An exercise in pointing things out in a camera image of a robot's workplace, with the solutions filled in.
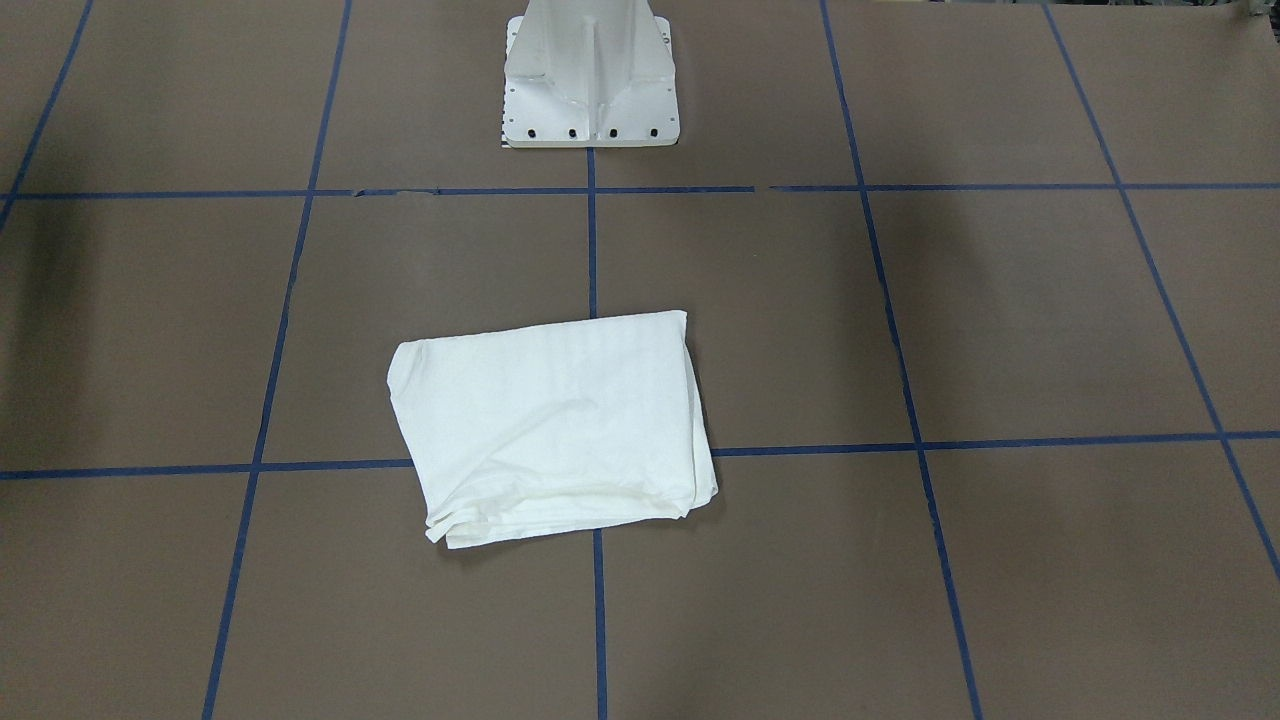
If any white printed t-shirt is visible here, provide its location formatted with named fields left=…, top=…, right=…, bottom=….
left=387, top=310, right=719, bottom=550

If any white camera mast pillar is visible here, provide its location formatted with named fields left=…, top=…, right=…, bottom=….
left=500, top=1, right=681, bottom=149

